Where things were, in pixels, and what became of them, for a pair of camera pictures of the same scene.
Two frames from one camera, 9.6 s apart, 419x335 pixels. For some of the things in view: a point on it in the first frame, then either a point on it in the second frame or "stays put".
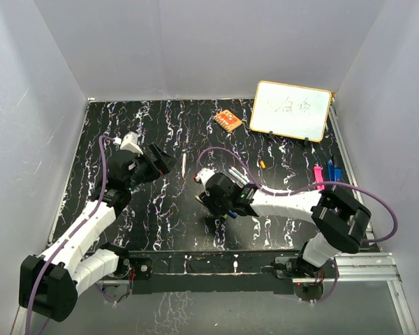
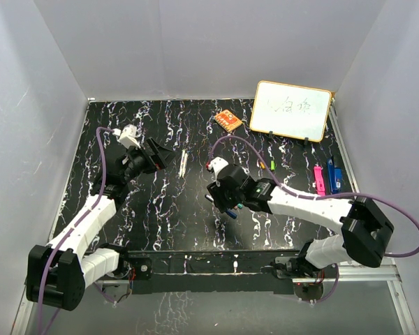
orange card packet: x=227 y=120 stays put
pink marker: x=319 y=178 stays put
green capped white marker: x=224 y=216 -> x=185 y=162
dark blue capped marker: x=232 y=214 stays put
